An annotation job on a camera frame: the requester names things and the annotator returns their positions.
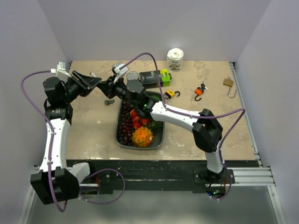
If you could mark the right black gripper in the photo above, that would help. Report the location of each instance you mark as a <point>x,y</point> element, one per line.
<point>109,86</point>

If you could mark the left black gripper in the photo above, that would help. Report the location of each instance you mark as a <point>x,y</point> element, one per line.
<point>86,84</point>

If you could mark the large brass padlock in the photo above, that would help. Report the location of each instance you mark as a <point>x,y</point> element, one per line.
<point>229,83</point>

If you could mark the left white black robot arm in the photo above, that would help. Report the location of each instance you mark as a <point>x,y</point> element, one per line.
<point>55,182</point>

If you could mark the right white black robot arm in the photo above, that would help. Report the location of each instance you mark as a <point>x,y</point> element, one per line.
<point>206,130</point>

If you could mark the tin can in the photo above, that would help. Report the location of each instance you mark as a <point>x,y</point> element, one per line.
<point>132,75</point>

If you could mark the black green box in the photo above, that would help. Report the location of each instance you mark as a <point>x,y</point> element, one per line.
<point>150,79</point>

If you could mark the dark red grape bunch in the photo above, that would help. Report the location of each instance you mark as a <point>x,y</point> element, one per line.
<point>125,129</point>

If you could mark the red cherries bunch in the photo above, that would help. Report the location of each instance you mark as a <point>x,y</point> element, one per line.
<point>138,122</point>

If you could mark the green avocado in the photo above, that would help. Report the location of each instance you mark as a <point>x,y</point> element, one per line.
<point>155,95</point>

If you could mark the orange dragon fruit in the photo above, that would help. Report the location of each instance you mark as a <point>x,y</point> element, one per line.
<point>142,137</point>

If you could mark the yellow black padlock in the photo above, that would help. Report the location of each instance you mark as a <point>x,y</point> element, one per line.
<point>170,94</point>

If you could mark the toilet paper roll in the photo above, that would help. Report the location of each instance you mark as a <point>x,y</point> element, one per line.
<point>174,59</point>

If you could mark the dark grey fruit tray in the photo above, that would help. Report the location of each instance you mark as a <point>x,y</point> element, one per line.
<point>133,132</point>

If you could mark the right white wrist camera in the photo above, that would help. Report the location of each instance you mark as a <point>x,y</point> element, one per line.
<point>119,70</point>

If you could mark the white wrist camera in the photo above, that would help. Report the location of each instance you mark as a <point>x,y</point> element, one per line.
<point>119,70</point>
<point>60,72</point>

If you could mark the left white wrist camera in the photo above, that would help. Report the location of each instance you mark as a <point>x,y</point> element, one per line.
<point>60,72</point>

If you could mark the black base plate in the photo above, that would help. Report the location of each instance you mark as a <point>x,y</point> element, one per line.
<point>149,175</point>

